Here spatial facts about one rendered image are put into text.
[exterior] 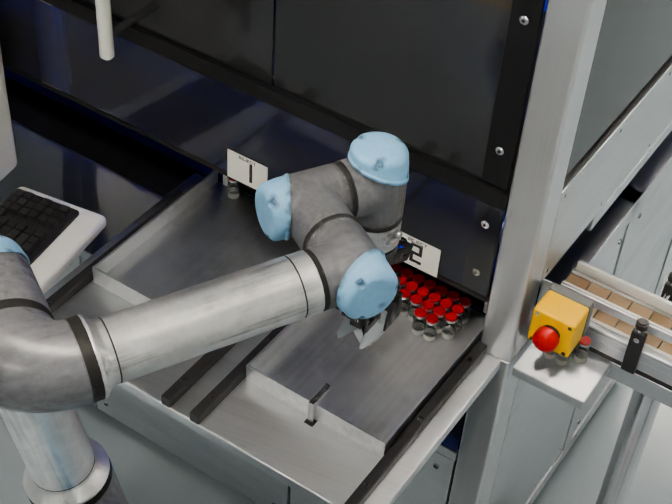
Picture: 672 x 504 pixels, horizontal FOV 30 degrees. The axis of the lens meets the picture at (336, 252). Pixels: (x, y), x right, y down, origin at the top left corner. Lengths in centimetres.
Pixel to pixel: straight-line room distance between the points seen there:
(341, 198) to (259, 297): 20
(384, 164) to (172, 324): 34
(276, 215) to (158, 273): 72
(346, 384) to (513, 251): 34
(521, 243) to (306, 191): 51
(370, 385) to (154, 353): 71
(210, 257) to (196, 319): 85
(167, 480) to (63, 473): 135
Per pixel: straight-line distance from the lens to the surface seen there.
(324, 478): 189
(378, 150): 153
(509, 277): 196
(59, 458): 163
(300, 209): 148
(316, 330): 208
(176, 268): 219
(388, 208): 156
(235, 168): 218
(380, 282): 140
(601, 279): 215
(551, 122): 176
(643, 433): 227
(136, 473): 301
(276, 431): 194
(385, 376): 202
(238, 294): 137
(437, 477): 238
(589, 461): 313
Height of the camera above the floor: 239
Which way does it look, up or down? 43 degrees down
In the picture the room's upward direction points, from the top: 5 degrees clockwise
